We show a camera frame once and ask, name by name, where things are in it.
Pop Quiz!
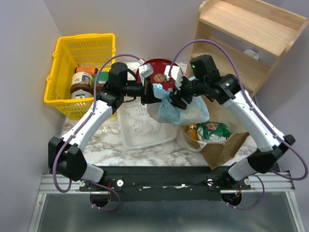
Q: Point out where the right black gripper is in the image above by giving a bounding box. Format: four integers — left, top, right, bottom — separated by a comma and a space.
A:
169, 74, 208, 110

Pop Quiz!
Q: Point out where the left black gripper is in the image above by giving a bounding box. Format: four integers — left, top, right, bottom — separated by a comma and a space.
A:
120, 75, 165, 105

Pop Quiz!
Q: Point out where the light blue plastic grocery bag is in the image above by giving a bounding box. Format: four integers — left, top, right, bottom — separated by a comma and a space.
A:
146, 84, 210, 126

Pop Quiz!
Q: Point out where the brown paper bag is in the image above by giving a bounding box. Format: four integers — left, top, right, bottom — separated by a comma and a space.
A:
181, 97, 249, 170

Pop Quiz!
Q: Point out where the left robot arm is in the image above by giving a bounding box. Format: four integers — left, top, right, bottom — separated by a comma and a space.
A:
48, 62, 159, 191

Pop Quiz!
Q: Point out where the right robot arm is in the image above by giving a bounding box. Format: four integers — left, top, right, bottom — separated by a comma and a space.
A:
164, 55, 295, 189

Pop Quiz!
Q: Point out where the orange packaged food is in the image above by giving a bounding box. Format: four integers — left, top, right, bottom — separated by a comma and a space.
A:
185, 124, 198, 140

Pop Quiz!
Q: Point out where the white plastic perforated basket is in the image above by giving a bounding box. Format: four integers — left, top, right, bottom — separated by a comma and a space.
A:
117, 97, 177, 149

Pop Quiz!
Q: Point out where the red round tray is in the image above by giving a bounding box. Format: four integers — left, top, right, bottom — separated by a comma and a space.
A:
136, 58, 179, 97

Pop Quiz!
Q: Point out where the green snack packet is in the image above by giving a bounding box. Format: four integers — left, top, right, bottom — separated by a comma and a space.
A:
197, 121, 232, 144

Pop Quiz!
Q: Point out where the green lidded brown jar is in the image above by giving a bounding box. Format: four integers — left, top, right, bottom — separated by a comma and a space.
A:
93, 72, 109, 94

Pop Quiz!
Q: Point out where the orange capped bottle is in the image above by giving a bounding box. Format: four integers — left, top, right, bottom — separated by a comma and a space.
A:
75, 67, 98, 76

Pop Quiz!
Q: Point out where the grey white packaged item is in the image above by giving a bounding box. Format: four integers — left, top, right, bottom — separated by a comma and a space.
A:
71, 89, 93, 99

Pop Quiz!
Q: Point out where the yellow plastic shopping basket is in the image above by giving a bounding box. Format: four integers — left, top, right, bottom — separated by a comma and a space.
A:
44, 33, 116, 120

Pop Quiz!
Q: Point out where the white labelled brown jar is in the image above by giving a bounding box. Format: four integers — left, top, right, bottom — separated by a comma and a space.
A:
70, 72, 93, 93

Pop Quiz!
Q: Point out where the wooden shelf unit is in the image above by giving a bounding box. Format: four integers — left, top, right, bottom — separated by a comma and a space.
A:
195, 0, 309, 96

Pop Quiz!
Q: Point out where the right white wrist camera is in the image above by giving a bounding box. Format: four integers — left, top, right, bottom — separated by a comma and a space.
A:
164, 65, 183, 90

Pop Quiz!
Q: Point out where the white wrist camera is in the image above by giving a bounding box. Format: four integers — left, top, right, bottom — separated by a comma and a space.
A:
164, 65, 183, 90
138, 63, 154, 85

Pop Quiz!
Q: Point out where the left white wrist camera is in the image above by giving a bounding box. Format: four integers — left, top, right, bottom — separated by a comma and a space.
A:
138, 63, 154, 85

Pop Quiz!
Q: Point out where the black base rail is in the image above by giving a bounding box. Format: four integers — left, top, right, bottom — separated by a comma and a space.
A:
79, 165, 260, 202

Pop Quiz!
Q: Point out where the white round wall fixture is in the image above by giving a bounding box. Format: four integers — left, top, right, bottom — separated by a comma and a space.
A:
243, 49, 260, 60

